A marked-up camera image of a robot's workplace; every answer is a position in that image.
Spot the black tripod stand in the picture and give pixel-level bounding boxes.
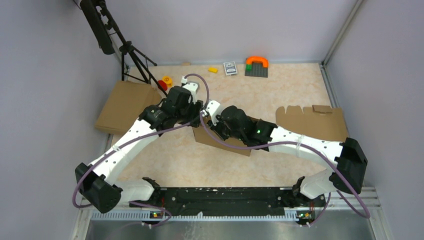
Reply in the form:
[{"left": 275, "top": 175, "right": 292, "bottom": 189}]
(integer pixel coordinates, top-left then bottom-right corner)
[{"left": 76, "top": 0, "right": 168, "bottom": 96}]

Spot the grey plate with orange arch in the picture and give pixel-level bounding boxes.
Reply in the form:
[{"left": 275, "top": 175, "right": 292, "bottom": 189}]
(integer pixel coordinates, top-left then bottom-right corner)
[{"left": 244, "top": 56, "right": 269, "bottom": 78}]

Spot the small yellow block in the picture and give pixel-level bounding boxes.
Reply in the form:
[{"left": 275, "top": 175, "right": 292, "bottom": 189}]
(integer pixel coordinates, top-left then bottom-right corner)
[{"left": 208, "top": 67, "right": 218, "bottom": 74}]

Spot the purple cable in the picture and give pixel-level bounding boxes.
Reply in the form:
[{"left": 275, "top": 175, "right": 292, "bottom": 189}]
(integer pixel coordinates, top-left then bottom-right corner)
[
  {"left": 199, "top": 110, "right": 371, "bottom": 228},
  {"left": 72, "top": 73, "right": 211, "bottom": 229}
]

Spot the red yellow toy block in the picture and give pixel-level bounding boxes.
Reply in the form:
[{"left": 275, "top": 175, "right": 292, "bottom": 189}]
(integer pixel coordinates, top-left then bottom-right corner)
[{"left": 158, "top": 75, "right": 174, "bottom": 91}]

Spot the flat cardboard sheet right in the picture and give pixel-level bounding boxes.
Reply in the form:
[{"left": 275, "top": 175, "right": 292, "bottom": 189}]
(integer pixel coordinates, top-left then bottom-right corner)
[{"left": 275, "top": 105, "right": 349, "bottom": 142}]

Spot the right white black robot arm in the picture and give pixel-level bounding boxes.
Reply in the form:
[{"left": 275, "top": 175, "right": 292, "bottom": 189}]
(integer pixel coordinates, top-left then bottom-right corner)
[{"left": 201, "top": 101, "right": 368, "bottom": 206}]

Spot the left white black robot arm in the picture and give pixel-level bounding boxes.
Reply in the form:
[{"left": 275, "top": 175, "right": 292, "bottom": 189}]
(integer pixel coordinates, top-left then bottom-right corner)
[{"left": 74, "top": 82, "right": 204, "bottom": 214}]

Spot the aluminium frame rail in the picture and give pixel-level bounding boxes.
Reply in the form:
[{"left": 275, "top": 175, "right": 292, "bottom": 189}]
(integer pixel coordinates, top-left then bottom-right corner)
[{"left": 71, "top": 187, "right": 393, "bottom": 240}]

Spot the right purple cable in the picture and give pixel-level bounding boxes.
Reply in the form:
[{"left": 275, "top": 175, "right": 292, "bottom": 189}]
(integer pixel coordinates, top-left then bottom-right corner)
[{"left": 199, "top": 110, "right": 371, "bottom": 228}]

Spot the folded cardboard box left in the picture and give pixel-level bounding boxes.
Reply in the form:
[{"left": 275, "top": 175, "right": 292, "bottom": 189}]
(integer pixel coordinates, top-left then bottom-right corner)
[{"left": 94, "top": 80, "right": 162, "bottom": 135}]

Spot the playing card deck box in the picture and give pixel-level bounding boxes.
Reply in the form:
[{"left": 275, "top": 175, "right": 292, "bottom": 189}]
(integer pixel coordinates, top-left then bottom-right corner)
[{"left": 223, "top": 61, "right": 238, "bottom": 76}]

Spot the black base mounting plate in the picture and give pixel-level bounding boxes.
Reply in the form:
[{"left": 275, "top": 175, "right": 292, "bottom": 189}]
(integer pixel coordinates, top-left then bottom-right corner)
[{"left": 143, "top": 187, "right": 325, "bottom": 217}]

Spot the large cardboard box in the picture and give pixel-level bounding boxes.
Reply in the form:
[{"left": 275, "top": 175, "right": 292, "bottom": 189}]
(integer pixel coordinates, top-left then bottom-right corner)
[{"left": 191, "top": 116, "right": 252, "bottom": 157}]

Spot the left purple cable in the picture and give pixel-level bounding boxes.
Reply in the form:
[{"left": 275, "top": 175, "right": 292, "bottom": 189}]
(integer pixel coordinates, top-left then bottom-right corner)
[{"left": 72, "top": 73, "right": 211, "bottom": 229}]

